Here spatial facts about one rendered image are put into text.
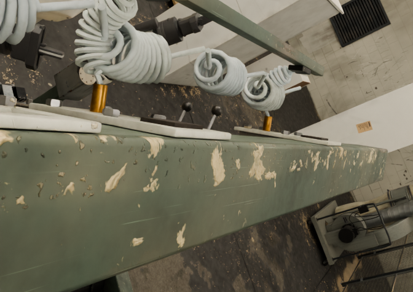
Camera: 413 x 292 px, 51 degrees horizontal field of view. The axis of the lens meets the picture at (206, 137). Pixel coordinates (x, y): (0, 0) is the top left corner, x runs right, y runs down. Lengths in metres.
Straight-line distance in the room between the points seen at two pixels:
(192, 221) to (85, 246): 0.13
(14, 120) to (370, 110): 4.73
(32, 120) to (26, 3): 0.15
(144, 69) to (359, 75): 8.97
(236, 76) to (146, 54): 0.20
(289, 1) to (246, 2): 0.38
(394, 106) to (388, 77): 4.48
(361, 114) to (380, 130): 0.26
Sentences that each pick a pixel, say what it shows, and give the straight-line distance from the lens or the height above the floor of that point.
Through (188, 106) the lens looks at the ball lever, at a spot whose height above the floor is 1.46.
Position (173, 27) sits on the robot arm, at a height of 1.51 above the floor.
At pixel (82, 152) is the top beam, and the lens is 0.26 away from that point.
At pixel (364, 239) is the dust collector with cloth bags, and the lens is 6.55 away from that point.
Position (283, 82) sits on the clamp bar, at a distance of 0.86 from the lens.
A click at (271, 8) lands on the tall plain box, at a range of 3.71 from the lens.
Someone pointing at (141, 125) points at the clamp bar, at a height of 1.93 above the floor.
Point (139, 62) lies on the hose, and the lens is 0.49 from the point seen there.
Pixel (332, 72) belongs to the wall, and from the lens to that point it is 9.52.
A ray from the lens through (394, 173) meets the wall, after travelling 9.36.
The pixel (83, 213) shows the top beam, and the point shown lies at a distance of 0.28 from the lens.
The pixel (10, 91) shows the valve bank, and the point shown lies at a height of 0.76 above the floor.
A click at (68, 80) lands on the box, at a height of 0.84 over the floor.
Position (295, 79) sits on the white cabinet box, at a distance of 6.33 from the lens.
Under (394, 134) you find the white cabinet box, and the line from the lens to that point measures 4.88.
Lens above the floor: 2.14
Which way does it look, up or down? 27 degrees down
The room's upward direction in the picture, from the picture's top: 65 degrees clockwise
